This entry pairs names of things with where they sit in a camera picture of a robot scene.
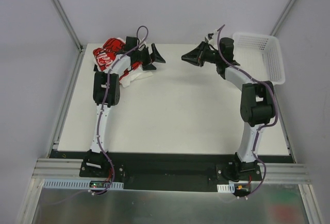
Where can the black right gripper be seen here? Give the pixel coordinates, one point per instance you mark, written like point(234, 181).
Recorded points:
point(201, 54)

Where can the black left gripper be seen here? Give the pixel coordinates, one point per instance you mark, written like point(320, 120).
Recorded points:
point(147, 57)

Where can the white t shirt red print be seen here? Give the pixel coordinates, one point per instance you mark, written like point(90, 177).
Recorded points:
point(112, 49)

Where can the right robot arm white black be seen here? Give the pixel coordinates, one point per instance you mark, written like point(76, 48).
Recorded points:
point(257, 105)

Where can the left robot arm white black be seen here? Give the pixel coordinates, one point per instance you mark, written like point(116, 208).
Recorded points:
point(106, 95)

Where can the white plastic basket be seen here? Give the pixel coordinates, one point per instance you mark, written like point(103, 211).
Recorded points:
point(260, 56)

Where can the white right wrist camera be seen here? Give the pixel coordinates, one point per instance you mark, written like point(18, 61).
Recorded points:
point(209, 38)

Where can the aluminium frame post left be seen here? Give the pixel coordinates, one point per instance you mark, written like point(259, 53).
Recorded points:
point(67, 24)

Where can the aluminium frame post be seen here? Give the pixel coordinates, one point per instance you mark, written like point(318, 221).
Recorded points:
point(283, 17)
point(67, 24)

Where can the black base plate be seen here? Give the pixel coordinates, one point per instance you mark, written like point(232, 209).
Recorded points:
point(177, 183)

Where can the aluminium side rail right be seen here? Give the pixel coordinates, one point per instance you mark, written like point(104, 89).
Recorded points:
point(284, 130)

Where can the aluminium frame post right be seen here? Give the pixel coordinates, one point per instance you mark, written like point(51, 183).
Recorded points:
point(283, 17)

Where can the white slotted cable duct right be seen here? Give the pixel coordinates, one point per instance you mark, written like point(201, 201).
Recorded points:
point(233, 187)

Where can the white slotted cable duct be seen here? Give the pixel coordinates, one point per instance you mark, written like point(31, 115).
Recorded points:
point(233, 187)
point(82, 184)

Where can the aluminium front rail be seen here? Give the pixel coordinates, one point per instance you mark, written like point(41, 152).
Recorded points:
point(73, 169)

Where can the white slotted cable duct left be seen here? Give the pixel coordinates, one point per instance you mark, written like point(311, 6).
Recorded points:
point(82, 184)

